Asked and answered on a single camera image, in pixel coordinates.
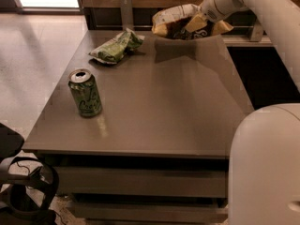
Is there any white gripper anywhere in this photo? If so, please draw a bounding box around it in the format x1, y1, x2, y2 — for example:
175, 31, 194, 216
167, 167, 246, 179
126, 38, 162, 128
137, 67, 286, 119
185, 0, 248, 33

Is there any brown chip bag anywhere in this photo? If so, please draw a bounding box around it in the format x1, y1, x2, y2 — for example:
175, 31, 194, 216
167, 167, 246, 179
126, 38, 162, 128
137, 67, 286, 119
152, 4, 233, 40

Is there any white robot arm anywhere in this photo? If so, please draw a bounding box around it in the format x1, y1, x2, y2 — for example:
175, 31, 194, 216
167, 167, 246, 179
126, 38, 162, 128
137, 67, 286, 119
202, 0, 300, 225

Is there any green chip bag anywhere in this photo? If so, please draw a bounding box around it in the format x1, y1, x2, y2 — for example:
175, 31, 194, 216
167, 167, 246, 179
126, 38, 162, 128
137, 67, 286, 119
89, 28, 144, 65

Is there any green soda can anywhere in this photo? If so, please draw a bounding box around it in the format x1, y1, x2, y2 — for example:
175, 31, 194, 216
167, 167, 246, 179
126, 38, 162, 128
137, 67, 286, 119
68, 68, 102, 117

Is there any grey drawer cabinet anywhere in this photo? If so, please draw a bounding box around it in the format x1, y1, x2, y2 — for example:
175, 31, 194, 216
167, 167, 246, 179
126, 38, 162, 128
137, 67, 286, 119
24, 31, 252, 225

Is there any lower grey drawer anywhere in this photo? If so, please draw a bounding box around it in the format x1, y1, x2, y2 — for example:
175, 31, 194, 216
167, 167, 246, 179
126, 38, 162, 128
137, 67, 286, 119
67, 202, 228, 224

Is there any grey drawer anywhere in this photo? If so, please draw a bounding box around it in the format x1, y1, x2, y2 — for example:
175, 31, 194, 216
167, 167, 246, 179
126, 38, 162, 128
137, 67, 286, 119
67, 202, 228, 224
56, 167, 227, 198

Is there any upper grey drawer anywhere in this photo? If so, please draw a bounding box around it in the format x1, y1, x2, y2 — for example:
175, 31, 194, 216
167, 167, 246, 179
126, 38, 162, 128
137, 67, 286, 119
56, 167, 227, 198

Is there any right metal wall bracket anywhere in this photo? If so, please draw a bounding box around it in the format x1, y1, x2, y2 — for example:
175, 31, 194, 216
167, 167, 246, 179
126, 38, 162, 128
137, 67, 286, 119
248, 19, 263, 42

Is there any metal wall bracket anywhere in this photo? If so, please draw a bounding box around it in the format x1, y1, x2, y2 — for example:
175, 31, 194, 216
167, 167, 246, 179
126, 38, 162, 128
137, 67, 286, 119
120, 0, 134, 30
248, 19, 263, 42

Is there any left metal wall bracket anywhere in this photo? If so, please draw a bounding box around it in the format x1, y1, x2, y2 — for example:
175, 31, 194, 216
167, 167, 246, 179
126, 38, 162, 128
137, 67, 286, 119
120, 0, 134, 30

